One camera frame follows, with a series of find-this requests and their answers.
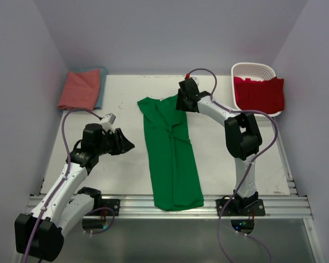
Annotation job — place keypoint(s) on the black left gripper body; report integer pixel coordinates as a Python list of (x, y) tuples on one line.
[(107, 144)]

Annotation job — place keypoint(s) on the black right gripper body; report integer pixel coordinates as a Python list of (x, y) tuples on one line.
[(181, 104)]

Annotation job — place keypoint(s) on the green t-shirt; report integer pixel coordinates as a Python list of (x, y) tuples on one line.
[(173, 171)]

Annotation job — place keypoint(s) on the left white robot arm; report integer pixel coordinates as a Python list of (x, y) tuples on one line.
[(41, 232)]

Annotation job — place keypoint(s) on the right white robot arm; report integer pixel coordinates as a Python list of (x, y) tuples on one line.
[(242, 139)]

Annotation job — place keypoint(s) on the folded salmon pink t-shirt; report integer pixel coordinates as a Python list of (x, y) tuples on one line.
[(81, 90)]

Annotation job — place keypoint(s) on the folded light blue t-shirt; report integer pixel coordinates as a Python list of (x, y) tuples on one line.
[(103, 74)]

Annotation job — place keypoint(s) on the white perforated laundry basket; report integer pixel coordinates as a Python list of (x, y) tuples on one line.
[(254, 71)]

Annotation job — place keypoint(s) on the red t-shirt in basket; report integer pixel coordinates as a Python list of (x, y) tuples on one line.
[(266, 96)]

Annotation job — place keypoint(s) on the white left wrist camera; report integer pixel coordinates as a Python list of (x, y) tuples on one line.
[(108, 121)]

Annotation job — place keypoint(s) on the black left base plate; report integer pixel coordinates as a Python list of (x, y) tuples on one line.
[(105, 207)]

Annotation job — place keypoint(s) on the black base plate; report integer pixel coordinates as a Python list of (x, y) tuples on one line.
[(105, 207), (238, 206)]

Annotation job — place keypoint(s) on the aluminium mounting rail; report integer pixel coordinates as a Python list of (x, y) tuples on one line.
[(138, 207)]

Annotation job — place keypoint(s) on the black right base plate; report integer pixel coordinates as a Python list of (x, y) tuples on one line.
[(238, 206)]

